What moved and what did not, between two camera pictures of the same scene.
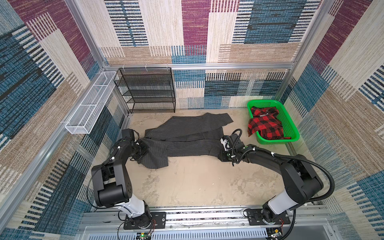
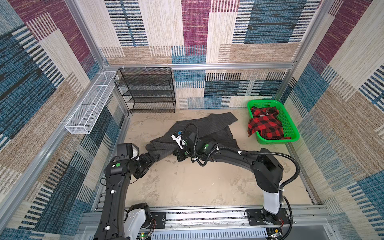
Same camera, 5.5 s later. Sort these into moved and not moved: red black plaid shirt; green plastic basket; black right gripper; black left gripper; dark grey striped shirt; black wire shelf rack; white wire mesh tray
Moved: black right gripper; dark grey striped shirt; black left gripper
Not moved: red black plaid shirt; white wire mesh tray; green plastic basket; black wire shelf rack
